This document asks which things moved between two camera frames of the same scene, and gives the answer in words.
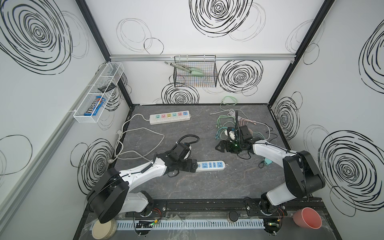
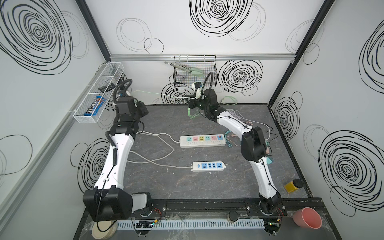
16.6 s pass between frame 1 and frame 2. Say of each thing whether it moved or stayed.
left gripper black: moved
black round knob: stayed
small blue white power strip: stayed
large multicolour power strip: moved
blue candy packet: stayed
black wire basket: stayed
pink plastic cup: stayed
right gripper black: moved
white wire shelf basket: stayed
